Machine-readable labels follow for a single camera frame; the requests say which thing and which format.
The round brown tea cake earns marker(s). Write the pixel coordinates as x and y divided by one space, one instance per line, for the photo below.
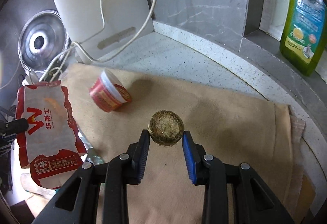
166 127

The red white plastic cup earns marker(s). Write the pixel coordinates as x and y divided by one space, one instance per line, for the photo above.
108 93

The white cutting board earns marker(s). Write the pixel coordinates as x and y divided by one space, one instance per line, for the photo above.
102 27

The red white paper food bag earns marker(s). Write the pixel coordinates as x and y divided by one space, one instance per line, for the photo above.
50 147

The green dish soap bottle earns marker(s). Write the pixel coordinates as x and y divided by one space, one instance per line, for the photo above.
304 35

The tan cloth mat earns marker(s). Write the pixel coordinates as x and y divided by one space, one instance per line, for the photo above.
233 127

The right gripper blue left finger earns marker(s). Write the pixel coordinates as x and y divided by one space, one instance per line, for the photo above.
138 153

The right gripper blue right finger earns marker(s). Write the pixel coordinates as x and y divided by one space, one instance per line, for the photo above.
193 154

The stainless steel pot lid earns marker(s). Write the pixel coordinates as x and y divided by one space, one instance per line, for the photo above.
41 39

